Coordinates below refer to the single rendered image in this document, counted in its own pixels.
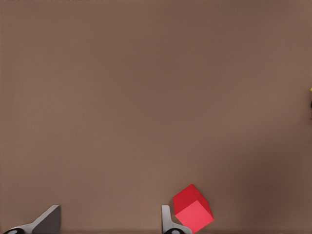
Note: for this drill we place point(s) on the red cube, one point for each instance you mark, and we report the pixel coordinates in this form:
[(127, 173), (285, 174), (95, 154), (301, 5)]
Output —
[(193, 209)]

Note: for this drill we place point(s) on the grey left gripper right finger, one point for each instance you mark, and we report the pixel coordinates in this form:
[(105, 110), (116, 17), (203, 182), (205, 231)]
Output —
[(168, 223)]

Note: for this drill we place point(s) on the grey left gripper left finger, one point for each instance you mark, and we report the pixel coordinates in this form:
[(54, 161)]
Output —
[(46, 221)]

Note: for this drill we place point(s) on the yellow and black object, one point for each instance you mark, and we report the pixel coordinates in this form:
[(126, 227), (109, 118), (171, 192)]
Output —
[(311, 104)]

